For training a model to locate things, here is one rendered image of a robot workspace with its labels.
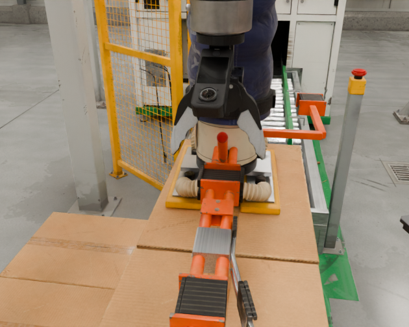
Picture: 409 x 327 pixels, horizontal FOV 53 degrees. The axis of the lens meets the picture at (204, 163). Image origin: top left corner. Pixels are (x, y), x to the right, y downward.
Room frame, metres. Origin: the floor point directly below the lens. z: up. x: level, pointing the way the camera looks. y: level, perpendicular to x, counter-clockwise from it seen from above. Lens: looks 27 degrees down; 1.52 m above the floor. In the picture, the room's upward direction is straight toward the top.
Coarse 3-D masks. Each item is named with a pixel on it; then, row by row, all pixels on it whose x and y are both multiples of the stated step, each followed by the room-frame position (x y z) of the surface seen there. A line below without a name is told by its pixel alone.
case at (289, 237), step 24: (288, 168) 1.09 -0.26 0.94; (288, 192) 0.95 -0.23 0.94; (168, 216) 0.84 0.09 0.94; (192, 216) 0.84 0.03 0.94; (240, 216) 0.84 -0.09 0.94; (264, 216) 0.84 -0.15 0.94; (288, 216) 0.84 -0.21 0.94; (144, 240) 0.74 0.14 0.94; (168, 240) 0.74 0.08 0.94; (192, 240) 0.74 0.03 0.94; (240, 240) 0.74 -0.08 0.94; (264, 240) 0.74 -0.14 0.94; (288, 240) 0.74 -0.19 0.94; (312, 240) 0.74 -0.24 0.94
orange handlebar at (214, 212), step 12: (312, 108) 1.22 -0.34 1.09; (312, 120) 1.15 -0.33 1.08; (264, 132) 1.04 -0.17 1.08; (276, 132) 1.04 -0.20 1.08; (288, 132) 1.03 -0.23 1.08; (300, 132) 1.03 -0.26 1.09; (312, 132) 1.03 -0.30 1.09; (324, 132) 1.04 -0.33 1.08; (216, 156) 0.88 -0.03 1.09; (228, 192) 0.72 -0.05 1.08; (204, 204) 0.67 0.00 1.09; (216, 204) 0.67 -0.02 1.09; (228, 204) 0.67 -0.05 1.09; (204, 216) 0.63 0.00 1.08; (216, 216) 0.66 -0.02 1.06; (228, 216) 0.63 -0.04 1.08; (228, 228) 0.60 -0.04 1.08; (192, 264) 0.51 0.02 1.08; (216, 264) 0.51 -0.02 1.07; (228, 264) 0.51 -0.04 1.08; (228, 276) 0.48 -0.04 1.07
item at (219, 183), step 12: (204, 168) 0.81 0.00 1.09; (216, 168) 0.81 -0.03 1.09; (228, 168) 0.80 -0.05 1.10; (240, 168) 0.80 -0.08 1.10; (204, 180) 0.73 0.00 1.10; (216, 180) 0.73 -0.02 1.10; (228, 180) 0.73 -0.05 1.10; (240, 180) 0.74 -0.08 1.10; (204, 192) 0.73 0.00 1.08; (216, 192) 0.73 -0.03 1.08; (240, 192) 0.75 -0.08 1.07
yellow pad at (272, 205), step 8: (272, 152) 1.15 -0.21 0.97; (272, 160) 1.10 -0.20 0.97; (272, 168) 1.05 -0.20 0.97; (248, 176) 0.99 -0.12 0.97; (256, 176) 0.94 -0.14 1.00; (264, 176) 0.94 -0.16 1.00; (272, 176) 0.99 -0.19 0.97; (256, 184) 0.93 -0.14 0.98; (272, 184) 0.95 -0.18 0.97; (272, 192) 0.91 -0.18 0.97; (248, 200) 0.87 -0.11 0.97; (264, 200) 0.87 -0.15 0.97; (272, 200) 0.87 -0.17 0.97; (240, 208) 0.85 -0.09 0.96; (248, 208) 0.85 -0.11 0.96; (256, 208) 0.84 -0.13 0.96; (264, 208) 0.84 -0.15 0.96; (272, 208) 0.84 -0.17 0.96
